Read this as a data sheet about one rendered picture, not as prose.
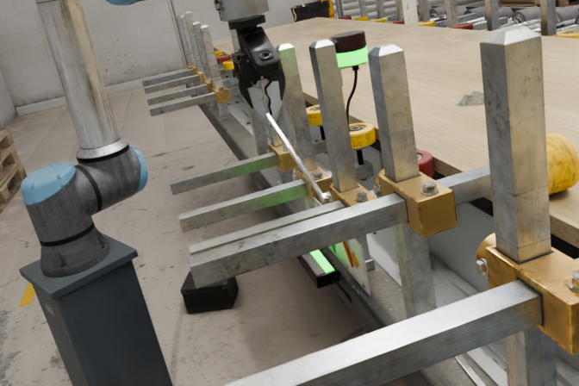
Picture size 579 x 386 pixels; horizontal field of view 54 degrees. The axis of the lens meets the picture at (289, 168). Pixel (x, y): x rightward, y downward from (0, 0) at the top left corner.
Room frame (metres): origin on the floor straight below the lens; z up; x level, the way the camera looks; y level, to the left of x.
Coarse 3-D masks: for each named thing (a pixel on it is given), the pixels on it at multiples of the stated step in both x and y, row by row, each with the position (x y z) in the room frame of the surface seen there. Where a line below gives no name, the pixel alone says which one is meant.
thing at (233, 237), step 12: (372, 192) 0.93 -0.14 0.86; (336, 204) 0.91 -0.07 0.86; (288, 216) 0.90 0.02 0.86; (300, 216) 0.89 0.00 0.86; (312, 216) 0.88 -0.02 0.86; (252, 228) 0.88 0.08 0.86; (264, 228) 0.87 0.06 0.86; (276, 228) 0.87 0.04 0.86; (216, 240) 0.86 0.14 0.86; (228, 240) 0.85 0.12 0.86; (192, 252) 0.84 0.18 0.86
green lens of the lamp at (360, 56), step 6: (366, 48) 0.95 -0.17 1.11; (336, 54) 0.95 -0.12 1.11; (342, 54) 0.94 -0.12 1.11; (348, 54) 0.94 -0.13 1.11; (354, 54) 0.94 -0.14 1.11; (360, 54) 0.94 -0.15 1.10; (366, 54) 0.95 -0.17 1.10; (342, 60) 0.94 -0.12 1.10; (348, 60) 0.94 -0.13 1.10; (354, 60) 0.94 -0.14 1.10; (360, 60) 0.94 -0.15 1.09; (366, 60) 0.95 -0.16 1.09
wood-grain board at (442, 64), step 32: (288, 32) 3.40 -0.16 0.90; (320, 32) 3.08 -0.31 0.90; (384, 32) 2.58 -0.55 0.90; (416, 32) 2.39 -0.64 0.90; (448, 32) 2.22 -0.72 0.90; (480, 32) 2.08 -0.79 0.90; (416, 64) 1.75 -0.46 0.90; (448, 64) 1.65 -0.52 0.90; (480, 64) 1.57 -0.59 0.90; (544, 64) 1.42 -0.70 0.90; (576, 64) 1.35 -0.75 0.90; (352, 96) 1.50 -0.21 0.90; (416, 96) 1.36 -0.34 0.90; (448, 96) 1.30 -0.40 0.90; (576, 96) 1.10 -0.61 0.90; (416, 128) 1.11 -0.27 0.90; (448, 128) 1.07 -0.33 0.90; (480, 128) 1.03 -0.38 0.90; (576, 128) 0.93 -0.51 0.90; (448, 160) 0.90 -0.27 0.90; (480, 160) 0.87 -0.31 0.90; (576, 192) 0.69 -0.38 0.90; (576, 224) 0.61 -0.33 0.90
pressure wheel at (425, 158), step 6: (420, 150) 0.96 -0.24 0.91; (420, 156) 0.94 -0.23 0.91; (426, 156) 0.93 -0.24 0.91; (432, 156) 0.93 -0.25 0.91; (420, 162) 0.91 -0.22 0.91; (426, 162) 0.91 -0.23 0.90; (432, 162) 0.92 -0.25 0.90; (420, 168) 0.90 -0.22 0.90; (426, 168) 0.91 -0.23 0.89; (432, 168) 0.92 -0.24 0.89; (426, 174) 0.90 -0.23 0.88; (432, 174) 0.91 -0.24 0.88
